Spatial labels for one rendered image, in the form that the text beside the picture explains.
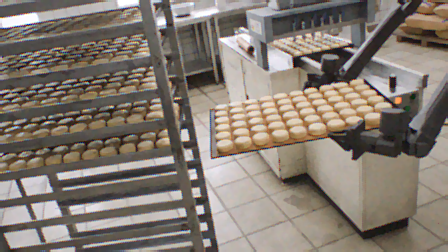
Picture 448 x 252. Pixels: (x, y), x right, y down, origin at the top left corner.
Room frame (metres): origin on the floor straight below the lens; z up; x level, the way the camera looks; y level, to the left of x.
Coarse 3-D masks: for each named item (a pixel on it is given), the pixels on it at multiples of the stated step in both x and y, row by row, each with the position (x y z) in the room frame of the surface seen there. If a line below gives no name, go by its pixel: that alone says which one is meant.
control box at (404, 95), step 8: (416, 88) 1.73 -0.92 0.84; (392, 96) 1.69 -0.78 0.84; (400, 96) 1.70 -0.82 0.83; (408, 96) 1.70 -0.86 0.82; (416, 96) 1.71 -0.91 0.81; (400, 104) 1.70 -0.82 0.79; (408, 104) 1.70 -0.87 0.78; (416, 104) 1.71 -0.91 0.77; (408, 112) 1.71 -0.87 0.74; (416, 112) 1.71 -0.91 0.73
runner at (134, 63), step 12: (120, 60) 1.05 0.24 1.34; (132, 60) 1.05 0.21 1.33; (144, 60) 1.05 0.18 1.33; (48, 72) 1.05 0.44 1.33; (60, 72) 1.05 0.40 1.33; (72, 72) 1.05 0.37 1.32; (84, 72) 1.05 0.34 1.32; (96, 72) 1.05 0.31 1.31; (108, 72) 1.05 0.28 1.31; (0, 84) 1.06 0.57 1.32; (12, 84) 1.05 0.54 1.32; (24, 84) 1.05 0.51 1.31; (36, 84) 1.05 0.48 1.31
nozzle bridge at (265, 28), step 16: (336, 0) 2.49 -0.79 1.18; (352, 0) 2.44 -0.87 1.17; (368, 0) 2.46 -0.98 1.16; (256, 16) 2.45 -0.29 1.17; (272, 16) 2.34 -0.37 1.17; (288, 16) 2.45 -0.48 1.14; (304, 16) 2.47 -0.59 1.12; (320, 16) 2.49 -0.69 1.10; (336, 16) 2.51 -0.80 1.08; (352, 16) 2.53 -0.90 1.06; (368, 16) 2.46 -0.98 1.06; (256, 32) 2.48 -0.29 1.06; (272, 32) 2.34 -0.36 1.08; (288, 32) 2.42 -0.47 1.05; (304, 32) 2.42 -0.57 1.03; (352, 32) 2.66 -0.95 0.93; (256, 48) 2.52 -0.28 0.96
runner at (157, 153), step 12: (108, 156) 1.05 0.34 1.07; (120, 156) 1.05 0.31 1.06; (132, 156) 1.05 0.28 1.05; (144, 156) 1.05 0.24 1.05; (156, 156) 1.05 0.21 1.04; (36, 168) 1.06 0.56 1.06; (48, 168) 1.05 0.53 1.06; (60, 168) 1.05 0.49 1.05; (72, 168) 1.05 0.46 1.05; (84, 168) 1.05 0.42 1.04; (0, 180) 1.06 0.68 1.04
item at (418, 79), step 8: (344, 48) 2.41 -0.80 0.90; (344, 56) 2.40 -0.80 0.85; (352, 56) 2.31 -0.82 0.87; (368, 64) 2.15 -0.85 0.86; (376, 64) 2.07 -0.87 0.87; (384, 64) 2.00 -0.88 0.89; (392, 64) 1.96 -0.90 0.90; (384, 72) 2.00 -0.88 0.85; (392, 72) 1.94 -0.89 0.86; (400, 72) 1.87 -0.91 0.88; (408, 72) 1.81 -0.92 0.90; (416, 72) 1.78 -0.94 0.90; (408, 80) 1.81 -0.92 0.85; (416, 80) 1.76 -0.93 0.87; (424, 80) 1.72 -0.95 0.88
